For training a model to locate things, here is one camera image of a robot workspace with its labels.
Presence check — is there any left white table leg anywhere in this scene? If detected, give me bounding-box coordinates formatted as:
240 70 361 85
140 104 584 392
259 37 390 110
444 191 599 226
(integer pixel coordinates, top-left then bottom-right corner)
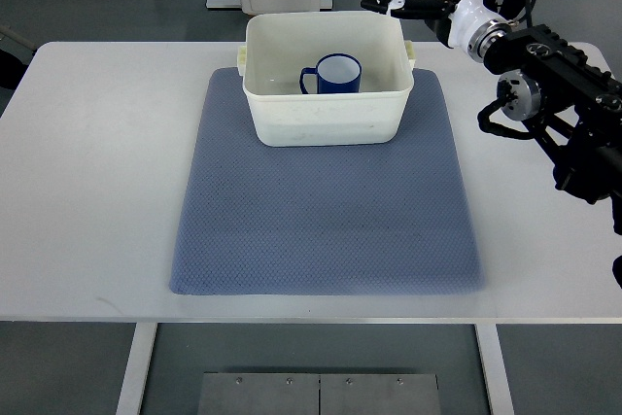
116 323 157 415

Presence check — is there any blue grey textured mat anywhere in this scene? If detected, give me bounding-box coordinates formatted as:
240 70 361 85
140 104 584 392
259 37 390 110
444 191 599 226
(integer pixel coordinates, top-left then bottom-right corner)
169 68 484 295

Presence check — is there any dark object at left edge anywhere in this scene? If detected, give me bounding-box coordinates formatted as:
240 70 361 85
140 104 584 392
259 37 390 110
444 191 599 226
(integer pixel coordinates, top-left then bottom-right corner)
1 25 38 90

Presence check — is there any white table leg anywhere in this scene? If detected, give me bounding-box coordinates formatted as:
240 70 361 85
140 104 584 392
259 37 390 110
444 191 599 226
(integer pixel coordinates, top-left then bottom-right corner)
116 323 157 415
475 324 515 415

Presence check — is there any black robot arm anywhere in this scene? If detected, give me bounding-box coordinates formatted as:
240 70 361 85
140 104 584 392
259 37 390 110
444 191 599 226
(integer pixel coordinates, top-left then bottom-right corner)
471 0 621 233

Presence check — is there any right white table leg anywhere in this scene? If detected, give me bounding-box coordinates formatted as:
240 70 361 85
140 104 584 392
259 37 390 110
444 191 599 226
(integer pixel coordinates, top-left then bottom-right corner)
475 324 515 415

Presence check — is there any blue enamel mug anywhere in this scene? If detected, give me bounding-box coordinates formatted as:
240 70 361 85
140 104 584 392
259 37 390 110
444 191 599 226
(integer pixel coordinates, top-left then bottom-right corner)
299 53 363 94

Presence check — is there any white plastic box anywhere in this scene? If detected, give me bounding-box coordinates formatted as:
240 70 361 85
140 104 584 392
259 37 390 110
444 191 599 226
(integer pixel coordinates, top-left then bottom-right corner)
237 11 415 147

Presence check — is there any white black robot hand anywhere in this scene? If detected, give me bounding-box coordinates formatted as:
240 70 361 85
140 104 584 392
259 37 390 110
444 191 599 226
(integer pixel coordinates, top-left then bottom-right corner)
361 0 511 59

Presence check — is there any grey metal base plate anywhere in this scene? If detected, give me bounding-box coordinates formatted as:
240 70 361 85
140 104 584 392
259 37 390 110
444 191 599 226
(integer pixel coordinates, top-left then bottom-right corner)
197 372 441 414

